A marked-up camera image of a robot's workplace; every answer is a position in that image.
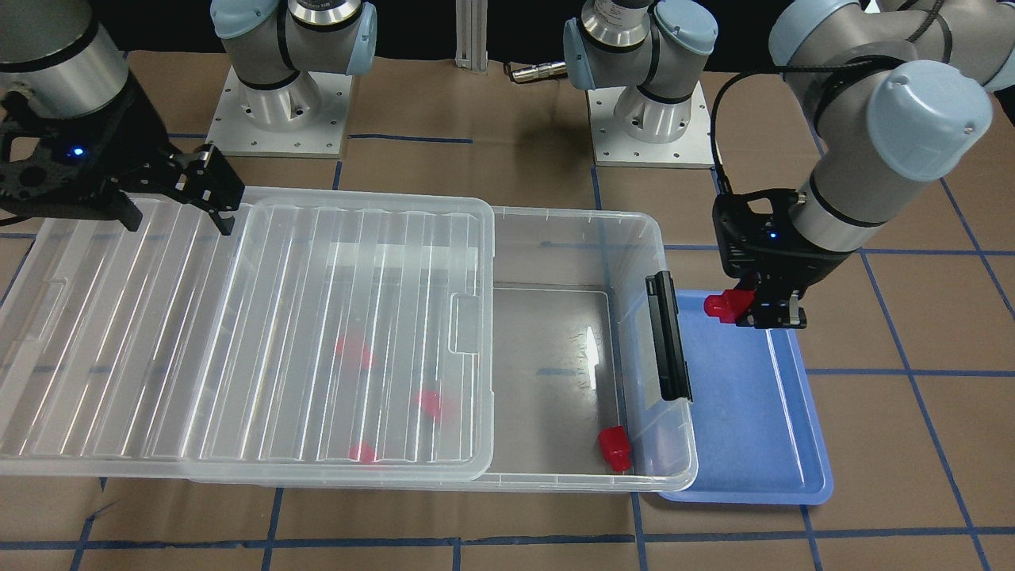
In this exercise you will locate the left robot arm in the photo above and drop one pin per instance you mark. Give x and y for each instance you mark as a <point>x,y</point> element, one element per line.
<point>898,96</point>

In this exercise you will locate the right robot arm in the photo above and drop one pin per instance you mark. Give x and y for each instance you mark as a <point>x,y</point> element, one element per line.
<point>61,54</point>

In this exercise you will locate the metal cable connector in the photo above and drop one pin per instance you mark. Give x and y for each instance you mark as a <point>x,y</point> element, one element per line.
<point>540,72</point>

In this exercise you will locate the red block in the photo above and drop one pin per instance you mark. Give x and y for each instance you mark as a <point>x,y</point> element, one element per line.
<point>432,406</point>
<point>614,447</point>
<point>362,453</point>
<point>355,349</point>
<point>730,306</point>

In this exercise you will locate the arm base mount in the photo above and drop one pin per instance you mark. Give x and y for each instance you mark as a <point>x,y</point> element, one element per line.
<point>640,64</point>
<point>288,92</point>

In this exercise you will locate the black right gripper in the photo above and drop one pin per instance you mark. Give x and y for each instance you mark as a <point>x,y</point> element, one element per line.
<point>136,135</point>

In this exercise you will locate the clear plastic box lid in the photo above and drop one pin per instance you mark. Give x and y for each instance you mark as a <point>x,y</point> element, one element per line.
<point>105,332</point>

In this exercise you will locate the clear plastic storage box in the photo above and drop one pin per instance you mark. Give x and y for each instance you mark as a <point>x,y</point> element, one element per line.
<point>531,323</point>

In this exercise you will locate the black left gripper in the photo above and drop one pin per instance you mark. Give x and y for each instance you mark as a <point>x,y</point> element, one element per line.
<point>810,262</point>

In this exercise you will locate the blue plastic tray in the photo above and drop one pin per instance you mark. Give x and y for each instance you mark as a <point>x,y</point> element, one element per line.
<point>757,433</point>

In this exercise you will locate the black box latch handle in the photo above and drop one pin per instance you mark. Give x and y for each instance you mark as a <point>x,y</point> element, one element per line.
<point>672,369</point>

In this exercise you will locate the aluminium frame post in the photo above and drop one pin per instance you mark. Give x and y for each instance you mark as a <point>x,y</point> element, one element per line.
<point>470,26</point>

